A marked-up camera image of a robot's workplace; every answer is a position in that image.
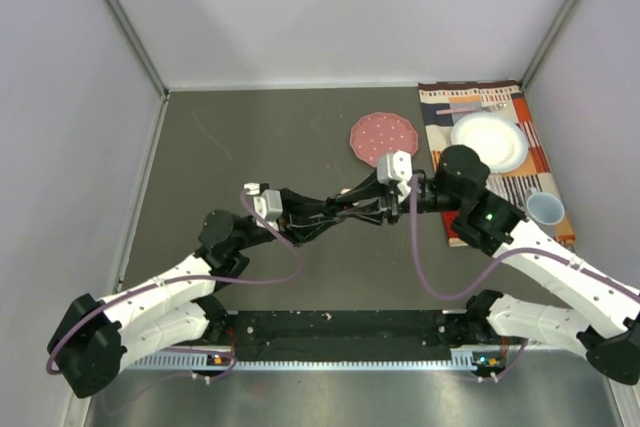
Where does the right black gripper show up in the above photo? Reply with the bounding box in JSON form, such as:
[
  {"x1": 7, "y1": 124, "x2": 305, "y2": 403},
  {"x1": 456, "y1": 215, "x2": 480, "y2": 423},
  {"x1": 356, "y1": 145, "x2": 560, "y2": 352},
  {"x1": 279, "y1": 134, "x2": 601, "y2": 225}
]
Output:
[{"x1": 336, "y1": 168, "x2": 464, "y2": 226}]

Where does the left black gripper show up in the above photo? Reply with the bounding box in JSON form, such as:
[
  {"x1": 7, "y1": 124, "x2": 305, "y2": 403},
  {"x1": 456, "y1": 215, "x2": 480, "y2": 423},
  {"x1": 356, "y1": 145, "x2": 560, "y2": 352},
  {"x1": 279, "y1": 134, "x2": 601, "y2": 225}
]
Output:
[{"x1": 233, "y1": 189, "x2": 343, "y2": 251}]

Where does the black earbud charging case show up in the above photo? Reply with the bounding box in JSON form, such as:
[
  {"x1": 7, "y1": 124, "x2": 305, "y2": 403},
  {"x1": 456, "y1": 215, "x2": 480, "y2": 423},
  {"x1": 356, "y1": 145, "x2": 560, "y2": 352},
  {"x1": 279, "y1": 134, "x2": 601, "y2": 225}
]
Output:
[{"x1": 323, "y1": 196, "x2": 356, "y2": 219}]

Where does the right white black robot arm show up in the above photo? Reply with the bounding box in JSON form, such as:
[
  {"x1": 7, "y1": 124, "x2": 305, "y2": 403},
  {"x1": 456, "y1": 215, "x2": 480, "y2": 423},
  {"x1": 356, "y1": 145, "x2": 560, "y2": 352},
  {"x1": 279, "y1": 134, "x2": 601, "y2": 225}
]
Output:
[{"x1": 330, "y1": 145, "x2": 639, "y2": 385}]

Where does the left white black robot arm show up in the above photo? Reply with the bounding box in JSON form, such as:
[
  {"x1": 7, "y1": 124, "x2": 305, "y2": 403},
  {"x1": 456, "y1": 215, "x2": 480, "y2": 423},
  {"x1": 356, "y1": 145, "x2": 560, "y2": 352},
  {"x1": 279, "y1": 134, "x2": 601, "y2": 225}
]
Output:
[{"x1": 45, "y1": 184, "x2": 354, "y2": 398}]

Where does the pink dotted plate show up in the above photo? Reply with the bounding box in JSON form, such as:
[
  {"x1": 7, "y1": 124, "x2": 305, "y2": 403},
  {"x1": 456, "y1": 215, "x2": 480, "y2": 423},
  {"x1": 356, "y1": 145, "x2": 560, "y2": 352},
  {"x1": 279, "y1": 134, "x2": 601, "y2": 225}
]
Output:
[{"x1": 349, "y1": 112, "x2": 419, "y2": 167}]

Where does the white paper plate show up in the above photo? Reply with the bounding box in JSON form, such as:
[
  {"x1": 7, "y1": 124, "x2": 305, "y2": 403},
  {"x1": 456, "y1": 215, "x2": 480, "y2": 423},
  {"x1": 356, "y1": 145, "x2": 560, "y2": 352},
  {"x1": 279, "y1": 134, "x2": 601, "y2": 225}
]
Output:
[{"x1": 450, "y1": 113, "x2": 528, "y2": 174}]

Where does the patterned orange cloth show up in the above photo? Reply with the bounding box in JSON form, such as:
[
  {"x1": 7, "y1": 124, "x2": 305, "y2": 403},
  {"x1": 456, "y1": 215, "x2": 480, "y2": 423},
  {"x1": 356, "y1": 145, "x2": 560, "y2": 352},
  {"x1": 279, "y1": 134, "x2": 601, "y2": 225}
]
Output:
[{"x1": 417, "y1": 78, "x2": 577, "y2": 248}]

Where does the light blue cup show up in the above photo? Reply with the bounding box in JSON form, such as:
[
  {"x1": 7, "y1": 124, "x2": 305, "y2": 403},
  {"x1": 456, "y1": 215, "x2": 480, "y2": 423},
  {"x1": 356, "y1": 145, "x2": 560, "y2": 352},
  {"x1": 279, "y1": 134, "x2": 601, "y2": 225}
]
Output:
[{"x1": 524, "y1": 187, "x2": 565, "y2": 226}]

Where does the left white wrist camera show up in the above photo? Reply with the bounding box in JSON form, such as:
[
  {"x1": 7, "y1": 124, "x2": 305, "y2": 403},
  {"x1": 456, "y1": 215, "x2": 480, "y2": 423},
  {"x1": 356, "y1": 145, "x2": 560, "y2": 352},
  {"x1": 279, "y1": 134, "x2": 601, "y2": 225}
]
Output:
[{"x1": 244, "y1": 182, "x2": 284, "y2": 222}]

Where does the pink handled utensil upper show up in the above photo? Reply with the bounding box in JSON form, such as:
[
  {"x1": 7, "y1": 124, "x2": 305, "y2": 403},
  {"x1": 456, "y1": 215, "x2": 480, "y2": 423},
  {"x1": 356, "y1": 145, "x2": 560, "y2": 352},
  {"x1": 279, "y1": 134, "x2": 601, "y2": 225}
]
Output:
[{"x1": 436, "y1": 107, "x2": 483, "y2": 116}]

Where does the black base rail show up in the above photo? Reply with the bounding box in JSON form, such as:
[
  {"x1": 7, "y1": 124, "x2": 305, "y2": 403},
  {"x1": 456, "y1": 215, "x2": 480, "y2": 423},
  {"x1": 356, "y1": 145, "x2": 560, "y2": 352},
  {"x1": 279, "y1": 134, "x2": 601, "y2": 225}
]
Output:
[{"x1": 229, "y1": 310, "x2": 477, "y2": 362}]

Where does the grey slotted cable duct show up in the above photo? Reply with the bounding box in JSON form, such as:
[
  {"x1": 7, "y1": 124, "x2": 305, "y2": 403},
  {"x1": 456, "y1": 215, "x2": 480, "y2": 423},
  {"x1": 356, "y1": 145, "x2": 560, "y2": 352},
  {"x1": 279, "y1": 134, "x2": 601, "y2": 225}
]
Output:
[{"x1": 127, "y1": 349, "x2": 506, "y2": 373}]

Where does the aluminium frame profile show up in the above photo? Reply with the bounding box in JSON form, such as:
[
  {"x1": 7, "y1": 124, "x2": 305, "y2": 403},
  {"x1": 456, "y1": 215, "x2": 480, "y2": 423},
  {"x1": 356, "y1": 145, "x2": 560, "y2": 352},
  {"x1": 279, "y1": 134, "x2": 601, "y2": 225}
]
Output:
[{"x1": 61, "y1": 347, "x2": 639, "y2": 426}]

